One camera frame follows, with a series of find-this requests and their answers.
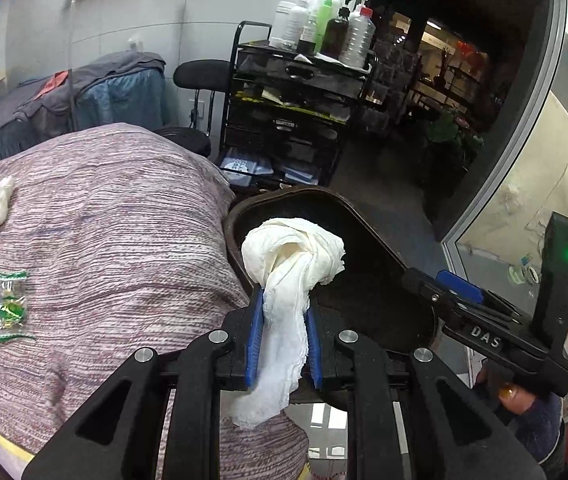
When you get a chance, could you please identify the green candy wrapper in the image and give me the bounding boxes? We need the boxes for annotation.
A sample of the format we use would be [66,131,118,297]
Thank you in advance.
[0,269,38,347]

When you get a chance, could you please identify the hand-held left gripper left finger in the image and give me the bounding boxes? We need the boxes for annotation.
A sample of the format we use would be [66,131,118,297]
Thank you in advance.
[22,287,265,480]

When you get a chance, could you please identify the black storage cart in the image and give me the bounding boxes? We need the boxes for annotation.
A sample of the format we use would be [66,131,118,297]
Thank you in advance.
[219,21,379,191]

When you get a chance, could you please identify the dark brown pump bottle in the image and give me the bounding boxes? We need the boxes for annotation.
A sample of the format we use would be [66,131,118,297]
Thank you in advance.
[321,0,353,60]

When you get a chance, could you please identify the red cloth piece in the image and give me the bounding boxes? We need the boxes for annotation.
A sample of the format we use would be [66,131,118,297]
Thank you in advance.
[38,71,69,101]

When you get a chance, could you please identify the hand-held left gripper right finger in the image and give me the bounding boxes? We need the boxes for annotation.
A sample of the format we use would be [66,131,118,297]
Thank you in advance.
[305,305,547,480]

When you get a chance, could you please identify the dark brown trash bin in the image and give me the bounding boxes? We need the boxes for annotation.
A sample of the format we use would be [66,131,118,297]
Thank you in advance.
[224,186,447,406]

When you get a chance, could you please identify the person's right forearm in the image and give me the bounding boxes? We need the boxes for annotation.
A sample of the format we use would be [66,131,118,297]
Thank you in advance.
[504,392,567,466]

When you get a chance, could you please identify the green potted plant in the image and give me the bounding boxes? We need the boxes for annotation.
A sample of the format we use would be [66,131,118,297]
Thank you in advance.
[426,110,485,166]

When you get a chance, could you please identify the tape rolls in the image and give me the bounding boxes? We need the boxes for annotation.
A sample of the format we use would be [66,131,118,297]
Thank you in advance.
[509,255,542,286]

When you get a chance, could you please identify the clear bottle with red cap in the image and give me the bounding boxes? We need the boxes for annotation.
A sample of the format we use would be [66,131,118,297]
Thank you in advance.
[339,0,377,68]

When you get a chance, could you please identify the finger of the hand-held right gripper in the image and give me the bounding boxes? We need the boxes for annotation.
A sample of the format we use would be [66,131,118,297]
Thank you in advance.
[401,267,452,313]
[435,269,524,318]

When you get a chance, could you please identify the white floor lamp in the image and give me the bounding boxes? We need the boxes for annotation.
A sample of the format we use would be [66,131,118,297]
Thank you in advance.
[67,0,179,131]

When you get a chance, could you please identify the blue white packet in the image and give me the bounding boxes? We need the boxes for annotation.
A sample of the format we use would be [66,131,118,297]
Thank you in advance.
[218,147,275,185]

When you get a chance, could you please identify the grey covered sofa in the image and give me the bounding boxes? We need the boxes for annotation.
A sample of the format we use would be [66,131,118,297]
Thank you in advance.
[0,51,167,176]

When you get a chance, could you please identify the white cloth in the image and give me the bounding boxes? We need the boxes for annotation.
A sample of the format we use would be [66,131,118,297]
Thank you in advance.
[228,217,347,430]

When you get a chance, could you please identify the blue denim cloth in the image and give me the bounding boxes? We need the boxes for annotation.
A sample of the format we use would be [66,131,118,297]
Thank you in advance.
[76,67,167,133]

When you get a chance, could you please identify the black chair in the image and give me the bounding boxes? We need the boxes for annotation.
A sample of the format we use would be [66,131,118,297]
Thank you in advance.
[154,59,235,158]

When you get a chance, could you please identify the purple striped bed sheet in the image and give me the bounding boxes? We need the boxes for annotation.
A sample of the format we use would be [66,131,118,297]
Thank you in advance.
[0,122,309,480]

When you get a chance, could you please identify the person's right hand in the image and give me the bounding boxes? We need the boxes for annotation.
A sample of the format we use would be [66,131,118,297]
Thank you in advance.
[476,362,537,416]

